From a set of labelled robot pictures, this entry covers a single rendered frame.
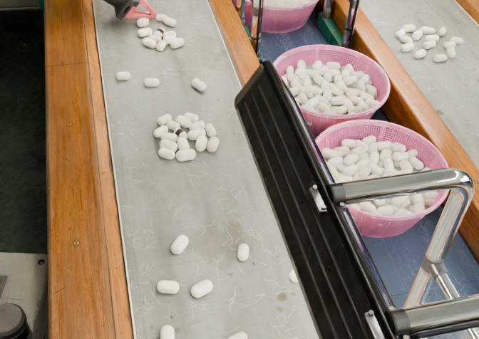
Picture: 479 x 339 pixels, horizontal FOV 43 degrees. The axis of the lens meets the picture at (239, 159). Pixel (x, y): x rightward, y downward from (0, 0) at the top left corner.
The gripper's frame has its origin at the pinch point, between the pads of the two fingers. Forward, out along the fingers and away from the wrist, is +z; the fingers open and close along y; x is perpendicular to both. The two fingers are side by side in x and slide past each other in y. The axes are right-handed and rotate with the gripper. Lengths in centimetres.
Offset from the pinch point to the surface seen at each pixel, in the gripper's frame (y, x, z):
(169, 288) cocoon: -81, 5, -7
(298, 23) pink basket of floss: -0.4, -19.3, 34.3
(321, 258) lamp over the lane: -102, -28, -17
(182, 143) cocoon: -48.5, 0.4, -0.8
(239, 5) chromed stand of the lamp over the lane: -1.1, -14.7, 16.6
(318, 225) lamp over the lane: -99, -29, -17
